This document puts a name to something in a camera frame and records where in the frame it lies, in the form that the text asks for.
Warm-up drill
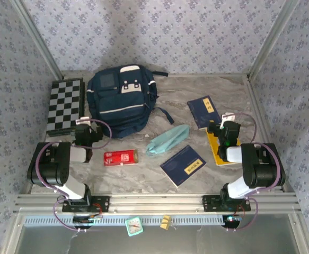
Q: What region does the small navy book yellow label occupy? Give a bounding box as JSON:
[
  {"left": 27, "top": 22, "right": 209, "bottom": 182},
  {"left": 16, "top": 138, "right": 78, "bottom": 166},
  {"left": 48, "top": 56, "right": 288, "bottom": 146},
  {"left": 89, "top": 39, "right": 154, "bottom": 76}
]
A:
[{"left": 187, "top": 95, "right": 223, "bottom": 130}]

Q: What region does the large navy book yellow label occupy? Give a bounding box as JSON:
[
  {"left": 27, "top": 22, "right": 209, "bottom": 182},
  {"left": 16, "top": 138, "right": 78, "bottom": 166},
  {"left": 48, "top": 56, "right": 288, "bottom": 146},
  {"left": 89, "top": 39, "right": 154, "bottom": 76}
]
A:
[{"left": 159, "top": 144, "right": 207, "bottom": 188}]

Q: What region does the aluminium frame post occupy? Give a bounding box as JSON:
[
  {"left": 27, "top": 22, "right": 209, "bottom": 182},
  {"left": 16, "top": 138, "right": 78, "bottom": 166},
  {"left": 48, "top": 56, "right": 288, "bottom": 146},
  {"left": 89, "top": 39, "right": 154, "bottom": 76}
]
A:
[
  {"left": 246, "top": 0, "right": 301, "bottom": 80},
  {"left": 10, "top": 0, "right": 65, "bottom": 80}
]

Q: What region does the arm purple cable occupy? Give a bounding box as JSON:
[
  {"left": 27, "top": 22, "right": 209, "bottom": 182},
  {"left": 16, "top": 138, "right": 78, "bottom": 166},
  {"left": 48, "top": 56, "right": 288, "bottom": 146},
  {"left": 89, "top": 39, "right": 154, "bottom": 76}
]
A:
[
  {"left": 34, "top": 118, "right": 113, "bottom": 233},
  {"left": 224, "top": 112, "right": 282, "bottom": 233}
]

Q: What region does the red rectangular box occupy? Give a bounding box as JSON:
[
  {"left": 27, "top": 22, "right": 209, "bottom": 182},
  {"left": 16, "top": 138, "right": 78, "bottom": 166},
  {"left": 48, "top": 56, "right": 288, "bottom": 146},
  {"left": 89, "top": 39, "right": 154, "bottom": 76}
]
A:
[{"left": 103, "top": 149, "right": 139, "bottom": 167}]

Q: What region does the folding chessboard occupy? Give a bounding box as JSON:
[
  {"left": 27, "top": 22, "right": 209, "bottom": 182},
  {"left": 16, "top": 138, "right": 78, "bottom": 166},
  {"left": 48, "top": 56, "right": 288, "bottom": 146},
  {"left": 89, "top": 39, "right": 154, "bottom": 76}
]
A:
[{"left": 46, "top": 77, "right": 86, "bottom": 138}]

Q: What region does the light blue fabric pouch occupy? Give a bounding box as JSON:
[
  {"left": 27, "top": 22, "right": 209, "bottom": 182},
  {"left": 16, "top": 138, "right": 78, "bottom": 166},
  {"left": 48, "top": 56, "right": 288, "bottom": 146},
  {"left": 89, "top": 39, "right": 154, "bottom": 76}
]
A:
[{"left": 145, "top": 124, "right": 191, "bottom": 157}]

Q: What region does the mint green alarm clock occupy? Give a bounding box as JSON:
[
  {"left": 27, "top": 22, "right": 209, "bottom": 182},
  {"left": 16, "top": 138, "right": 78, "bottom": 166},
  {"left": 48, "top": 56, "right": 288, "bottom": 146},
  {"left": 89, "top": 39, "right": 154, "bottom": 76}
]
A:
[{"left": 125, "top": 216, "right": 144, "bottom": 238}]

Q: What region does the small circuit board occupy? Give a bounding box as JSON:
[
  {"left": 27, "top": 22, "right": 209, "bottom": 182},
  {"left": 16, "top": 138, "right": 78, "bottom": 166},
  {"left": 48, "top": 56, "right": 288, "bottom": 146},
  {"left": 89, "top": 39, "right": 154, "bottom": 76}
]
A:
[
  {"left": 73, "top": 215, "right": 103, "bottom": 229},
  {"left": 222, "top": 214, "right": 243, "bottom": 228}
]

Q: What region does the aluminium front rail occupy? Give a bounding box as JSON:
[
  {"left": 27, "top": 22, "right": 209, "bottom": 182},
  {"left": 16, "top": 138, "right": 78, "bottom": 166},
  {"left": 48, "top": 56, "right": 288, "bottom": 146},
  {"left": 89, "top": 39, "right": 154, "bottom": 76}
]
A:
[{"left": 13, "top": 193, "right": 302, "bottom": 214}]

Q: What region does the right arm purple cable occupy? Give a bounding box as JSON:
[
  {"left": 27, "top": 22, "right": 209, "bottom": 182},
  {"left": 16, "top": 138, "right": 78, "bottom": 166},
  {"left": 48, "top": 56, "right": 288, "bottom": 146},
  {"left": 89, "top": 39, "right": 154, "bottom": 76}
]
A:
[{"left": 224, "top": 112, "right": 282, "bottom": 233}]

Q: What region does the grey slotted cable duct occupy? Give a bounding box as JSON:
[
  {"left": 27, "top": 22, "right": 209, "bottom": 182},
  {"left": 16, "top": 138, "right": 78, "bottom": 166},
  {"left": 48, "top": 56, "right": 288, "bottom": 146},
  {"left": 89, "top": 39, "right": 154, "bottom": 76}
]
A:
[{"left": 24, "top": 214, "right": 226, "bottom": 226}]

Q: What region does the navy blue backpack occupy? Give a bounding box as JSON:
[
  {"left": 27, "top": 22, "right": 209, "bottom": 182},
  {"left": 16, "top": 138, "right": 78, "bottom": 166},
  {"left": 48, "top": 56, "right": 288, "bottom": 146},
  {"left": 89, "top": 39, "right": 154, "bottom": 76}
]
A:
[{"left": 86, "top": 64, "right": 175, "bottom": 139}]

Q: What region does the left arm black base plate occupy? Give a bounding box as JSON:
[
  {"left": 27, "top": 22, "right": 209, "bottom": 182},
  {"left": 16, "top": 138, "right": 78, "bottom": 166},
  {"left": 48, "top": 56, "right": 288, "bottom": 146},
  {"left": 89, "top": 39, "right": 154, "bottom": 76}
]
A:
[{"left": 61, "top": 195, "right": 110, "bottom": 213}]

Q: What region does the yellow plastic connector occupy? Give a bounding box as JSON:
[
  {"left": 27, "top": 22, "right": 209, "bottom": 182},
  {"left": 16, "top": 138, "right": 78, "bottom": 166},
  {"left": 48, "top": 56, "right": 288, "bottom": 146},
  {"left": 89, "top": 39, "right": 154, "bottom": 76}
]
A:
[{"left": 160, "top": 215, "right": 173, "bottom": 230}]

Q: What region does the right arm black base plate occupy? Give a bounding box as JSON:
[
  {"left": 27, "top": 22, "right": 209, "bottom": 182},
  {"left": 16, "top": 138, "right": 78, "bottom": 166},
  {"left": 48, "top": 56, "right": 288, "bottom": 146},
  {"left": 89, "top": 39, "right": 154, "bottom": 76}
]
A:
[{"left": 202, "top": 195, "right": 251, "bottom": 213}]

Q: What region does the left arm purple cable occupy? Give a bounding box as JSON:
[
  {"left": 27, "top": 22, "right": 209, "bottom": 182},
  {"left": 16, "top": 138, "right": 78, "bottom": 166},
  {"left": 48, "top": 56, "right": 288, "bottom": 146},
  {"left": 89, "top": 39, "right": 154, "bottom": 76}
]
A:
[{"left": 34, "top": 118, "right": 113, "bottom": 233}]

